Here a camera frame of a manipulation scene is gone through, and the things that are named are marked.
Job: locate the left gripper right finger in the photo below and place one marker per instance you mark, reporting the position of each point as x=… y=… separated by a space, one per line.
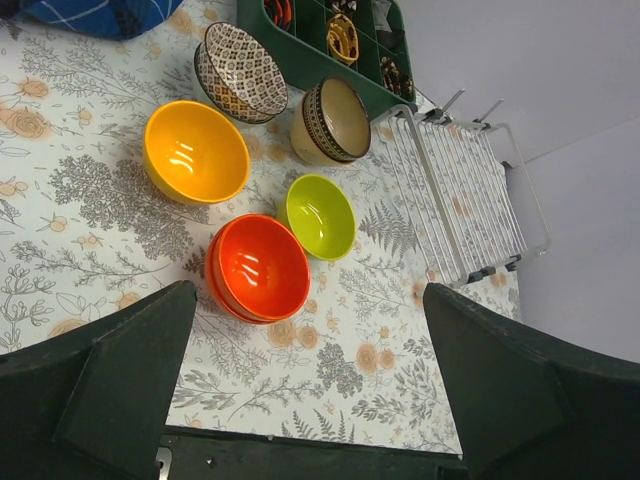
x=527 y=405

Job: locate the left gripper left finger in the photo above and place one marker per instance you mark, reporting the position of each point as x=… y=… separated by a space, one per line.
x=92 y=403

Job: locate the orange bowl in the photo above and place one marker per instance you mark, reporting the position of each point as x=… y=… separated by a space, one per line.
x=261 y=269
x=214 y=290

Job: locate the yellow bowl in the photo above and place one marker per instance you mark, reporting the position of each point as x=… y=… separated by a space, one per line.
x=193 y=154

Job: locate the lime green bowl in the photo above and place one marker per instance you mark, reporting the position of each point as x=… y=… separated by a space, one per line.
x=320 y=216

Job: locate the black brown bowl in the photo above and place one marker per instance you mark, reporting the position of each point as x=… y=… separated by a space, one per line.
x=336 y=120

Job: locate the brown patterned white bowl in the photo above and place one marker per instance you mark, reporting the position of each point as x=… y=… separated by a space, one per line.
x=238 y=75

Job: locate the beige bowl with drawing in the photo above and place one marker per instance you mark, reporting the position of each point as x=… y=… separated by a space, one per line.
x=303 y=144

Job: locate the metal dish rack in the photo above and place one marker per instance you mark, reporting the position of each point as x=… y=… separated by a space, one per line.
x=461 y=202

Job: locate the floral table mat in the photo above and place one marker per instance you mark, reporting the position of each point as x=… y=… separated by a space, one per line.
x=85 y=233

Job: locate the brown ties bottom right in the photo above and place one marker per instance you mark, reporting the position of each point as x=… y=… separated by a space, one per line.
x=395 y=80

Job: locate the blue plaid cloth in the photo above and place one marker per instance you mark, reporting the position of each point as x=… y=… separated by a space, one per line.
x=109 y=19

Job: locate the green compartment tray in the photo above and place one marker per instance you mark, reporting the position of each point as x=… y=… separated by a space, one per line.
x=304 y=59

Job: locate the yellow ties bottom middle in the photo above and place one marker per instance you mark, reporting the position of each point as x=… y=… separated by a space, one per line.
x=342 y=39

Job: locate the red black ties bottom left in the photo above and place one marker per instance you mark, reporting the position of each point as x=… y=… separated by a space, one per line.
x=280 y=12

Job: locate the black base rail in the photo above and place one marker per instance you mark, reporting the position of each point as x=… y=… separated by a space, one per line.
x=189 y=453

